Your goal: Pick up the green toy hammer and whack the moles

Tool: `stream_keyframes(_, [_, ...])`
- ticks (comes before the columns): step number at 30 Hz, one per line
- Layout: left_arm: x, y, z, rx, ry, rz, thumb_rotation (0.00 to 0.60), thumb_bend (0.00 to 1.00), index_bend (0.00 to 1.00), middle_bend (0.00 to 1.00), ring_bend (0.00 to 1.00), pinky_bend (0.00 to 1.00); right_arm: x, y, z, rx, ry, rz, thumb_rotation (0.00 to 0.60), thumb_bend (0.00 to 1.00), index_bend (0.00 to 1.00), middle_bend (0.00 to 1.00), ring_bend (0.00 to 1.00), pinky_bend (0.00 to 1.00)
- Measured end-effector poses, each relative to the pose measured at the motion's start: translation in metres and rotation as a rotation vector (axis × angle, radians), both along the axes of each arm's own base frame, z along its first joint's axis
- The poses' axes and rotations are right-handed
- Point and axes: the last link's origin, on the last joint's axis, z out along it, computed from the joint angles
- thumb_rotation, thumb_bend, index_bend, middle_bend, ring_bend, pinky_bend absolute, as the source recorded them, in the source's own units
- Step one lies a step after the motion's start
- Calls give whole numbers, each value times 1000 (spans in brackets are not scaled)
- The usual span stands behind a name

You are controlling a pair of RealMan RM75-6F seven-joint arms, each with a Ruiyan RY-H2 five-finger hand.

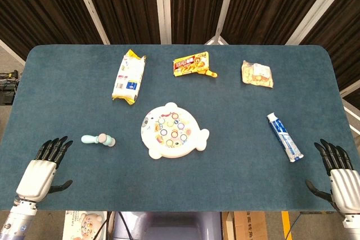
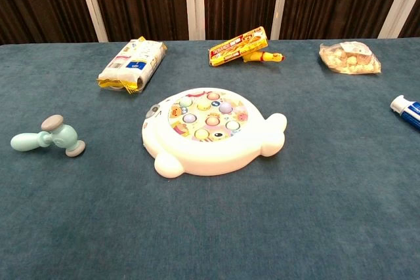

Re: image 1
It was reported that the clear snack bag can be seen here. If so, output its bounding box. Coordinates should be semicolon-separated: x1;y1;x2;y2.
241;60;275;89

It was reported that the black electronics box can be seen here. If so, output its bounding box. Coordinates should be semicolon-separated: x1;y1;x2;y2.
0;70;21;106

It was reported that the yellow curry box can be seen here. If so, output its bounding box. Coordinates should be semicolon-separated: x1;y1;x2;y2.
173;51;211;78

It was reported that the white illustrated toy box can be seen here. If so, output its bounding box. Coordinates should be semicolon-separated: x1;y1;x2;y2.
62;211;109;240

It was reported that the blue felt table mat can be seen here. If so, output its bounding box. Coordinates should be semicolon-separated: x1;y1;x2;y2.
0;44;360;212

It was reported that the blue and white toothpaste tube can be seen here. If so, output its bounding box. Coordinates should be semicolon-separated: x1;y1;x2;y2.
266;112;304;163

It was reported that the white partition frame post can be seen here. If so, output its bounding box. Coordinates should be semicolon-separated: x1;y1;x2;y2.
153;0;172;45
204;0;239;46
285;0;356;46
69;0;111;45

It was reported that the brown cardboard box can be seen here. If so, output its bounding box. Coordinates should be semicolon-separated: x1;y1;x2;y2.
222;211;268;240

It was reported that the teal and grey toy hammer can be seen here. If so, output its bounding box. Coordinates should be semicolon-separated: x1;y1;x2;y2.
80;133;116;148

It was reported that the white and yellow biscuit pack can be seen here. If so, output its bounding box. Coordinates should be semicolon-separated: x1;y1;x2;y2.
111;49;147;106

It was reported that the white whack-a-mole toy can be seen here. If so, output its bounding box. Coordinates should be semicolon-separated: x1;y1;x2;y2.
140;102;210;160

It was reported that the grey purple robot base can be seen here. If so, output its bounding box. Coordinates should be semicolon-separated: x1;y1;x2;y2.
114;211;223;240

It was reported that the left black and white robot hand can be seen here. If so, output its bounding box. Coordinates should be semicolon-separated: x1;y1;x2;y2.
16;135;74;203

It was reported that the black cable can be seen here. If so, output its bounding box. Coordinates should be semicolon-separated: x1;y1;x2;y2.
94;211;114;240
116;211;134;240

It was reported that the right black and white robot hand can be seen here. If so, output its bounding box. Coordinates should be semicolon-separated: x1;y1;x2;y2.
305;138;360;220

